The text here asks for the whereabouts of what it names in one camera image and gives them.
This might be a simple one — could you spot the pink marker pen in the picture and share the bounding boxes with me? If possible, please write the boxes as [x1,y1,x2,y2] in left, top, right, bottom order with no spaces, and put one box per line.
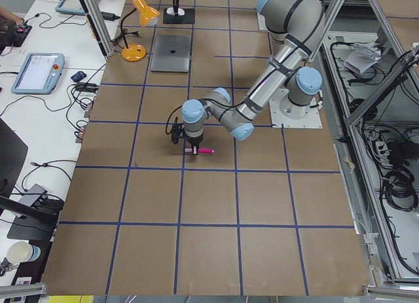
[184,148,215,154]

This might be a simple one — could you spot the white computer mouse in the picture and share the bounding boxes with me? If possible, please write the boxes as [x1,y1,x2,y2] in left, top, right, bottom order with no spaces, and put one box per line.
[166,7,185,16]

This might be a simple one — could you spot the black mousepad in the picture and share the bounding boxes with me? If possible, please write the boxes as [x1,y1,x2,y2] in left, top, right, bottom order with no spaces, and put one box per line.
[163,8,195,24]

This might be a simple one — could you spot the silver laptop notebook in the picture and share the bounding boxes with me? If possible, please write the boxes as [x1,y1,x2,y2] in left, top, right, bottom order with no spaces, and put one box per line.
[151,35,191,73]

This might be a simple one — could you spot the orange desk lamp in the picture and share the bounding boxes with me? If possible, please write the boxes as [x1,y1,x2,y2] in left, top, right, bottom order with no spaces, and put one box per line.
[119,0,161,63]

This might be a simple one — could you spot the black power adapter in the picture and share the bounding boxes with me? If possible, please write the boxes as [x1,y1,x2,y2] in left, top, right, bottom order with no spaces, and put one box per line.
[101,11,120,22]

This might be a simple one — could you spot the blue teach pendant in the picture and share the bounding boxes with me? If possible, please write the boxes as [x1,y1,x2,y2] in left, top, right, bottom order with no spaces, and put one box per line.
[55,0,85,15]
[11,52,65,95]

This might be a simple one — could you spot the small blue device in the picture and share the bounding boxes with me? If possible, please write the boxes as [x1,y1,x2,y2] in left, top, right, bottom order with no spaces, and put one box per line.
[71,71,86,82]

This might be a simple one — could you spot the seated person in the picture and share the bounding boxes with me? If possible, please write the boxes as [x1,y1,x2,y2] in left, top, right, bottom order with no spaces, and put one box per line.
[1,7,23,52]

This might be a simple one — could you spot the black monitor stand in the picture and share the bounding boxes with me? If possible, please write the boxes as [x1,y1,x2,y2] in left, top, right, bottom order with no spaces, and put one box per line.
[1,121,64,241]

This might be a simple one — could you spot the grey usb hub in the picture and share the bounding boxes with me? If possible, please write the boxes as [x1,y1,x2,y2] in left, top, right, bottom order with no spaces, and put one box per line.
[19,184,47,207]

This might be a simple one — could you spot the white paper stack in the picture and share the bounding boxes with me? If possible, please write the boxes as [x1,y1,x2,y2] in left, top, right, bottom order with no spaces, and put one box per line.
[344,42,381,75]

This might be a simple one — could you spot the white paper cup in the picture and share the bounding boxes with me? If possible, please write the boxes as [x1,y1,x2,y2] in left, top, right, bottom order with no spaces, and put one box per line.
[6,241,41,264]

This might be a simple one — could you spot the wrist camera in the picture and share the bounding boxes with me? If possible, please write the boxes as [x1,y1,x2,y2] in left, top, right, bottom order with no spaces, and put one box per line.
[170,117,184,145]

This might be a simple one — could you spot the aluminium frame post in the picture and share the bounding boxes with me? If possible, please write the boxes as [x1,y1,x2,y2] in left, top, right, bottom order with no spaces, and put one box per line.
[79,0,115,58]

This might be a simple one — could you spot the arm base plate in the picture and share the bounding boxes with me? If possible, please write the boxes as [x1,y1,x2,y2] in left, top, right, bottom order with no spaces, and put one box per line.
[257,13,270,33]
[268,88,323,129]

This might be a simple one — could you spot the coiled black cables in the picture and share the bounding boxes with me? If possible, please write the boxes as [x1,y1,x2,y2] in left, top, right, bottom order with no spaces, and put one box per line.
[381,170,416,214]

